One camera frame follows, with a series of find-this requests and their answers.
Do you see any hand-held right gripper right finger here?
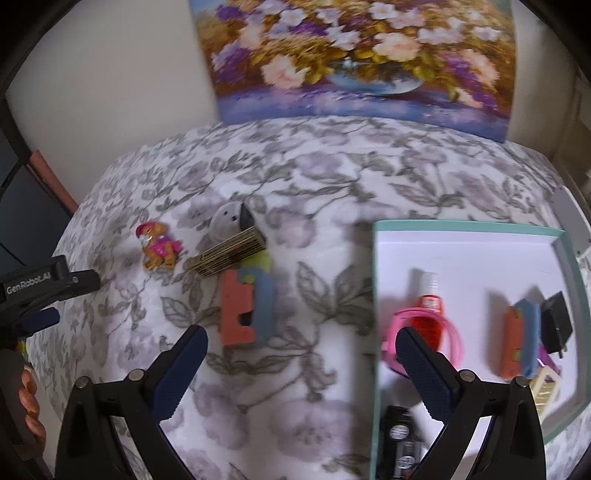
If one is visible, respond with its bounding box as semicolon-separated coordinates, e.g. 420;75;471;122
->
396;326;548;480

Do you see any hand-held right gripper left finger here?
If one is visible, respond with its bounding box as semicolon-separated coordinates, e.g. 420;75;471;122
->
55;324;209;480

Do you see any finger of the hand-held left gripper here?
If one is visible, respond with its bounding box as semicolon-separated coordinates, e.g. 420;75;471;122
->
52;255;101;300
16;307;61;334

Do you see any pink wristband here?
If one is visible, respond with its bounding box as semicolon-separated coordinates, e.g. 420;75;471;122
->
382;308;465;377

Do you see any black toy car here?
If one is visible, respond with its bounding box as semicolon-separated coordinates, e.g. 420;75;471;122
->
383;405;428;480

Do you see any white box with teal rim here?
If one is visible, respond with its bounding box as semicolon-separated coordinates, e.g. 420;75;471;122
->
370;219;580;480

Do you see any person's left hand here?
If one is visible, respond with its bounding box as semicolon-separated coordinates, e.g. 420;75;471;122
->
19;368;47;446

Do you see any red and white bottle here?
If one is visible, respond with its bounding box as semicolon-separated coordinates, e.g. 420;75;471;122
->
409;269;446;342

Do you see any dark cabinet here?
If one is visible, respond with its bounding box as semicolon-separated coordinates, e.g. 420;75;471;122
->
0;124;77;273

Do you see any orange blue green foam block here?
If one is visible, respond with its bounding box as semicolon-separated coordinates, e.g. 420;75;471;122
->
219;251;278;349

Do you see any pink dog toy figure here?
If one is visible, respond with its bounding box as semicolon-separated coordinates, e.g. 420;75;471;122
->
135;222;183;271

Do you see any cream ribbed toy piece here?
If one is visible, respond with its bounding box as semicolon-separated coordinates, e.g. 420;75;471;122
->
529;364;563;421

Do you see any purple toy piece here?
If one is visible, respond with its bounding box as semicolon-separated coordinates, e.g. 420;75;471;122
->
536;348;561;374

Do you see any gold patterned box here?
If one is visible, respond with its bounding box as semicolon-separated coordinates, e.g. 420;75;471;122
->
187;227;267;278

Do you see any black power adapter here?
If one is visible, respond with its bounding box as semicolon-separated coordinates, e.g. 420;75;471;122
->
540;291;573;358

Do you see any white round device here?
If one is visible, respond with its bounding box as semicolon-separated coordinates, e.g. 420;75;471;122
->
210;202;252;241

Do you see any floral grey white blanket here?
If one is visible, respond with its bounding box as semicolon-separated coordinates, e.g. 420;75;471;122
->
25;115;591;480

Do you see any flower painting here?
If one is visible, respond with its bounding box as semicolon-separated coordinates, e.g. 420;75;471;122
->
189;0;515;143

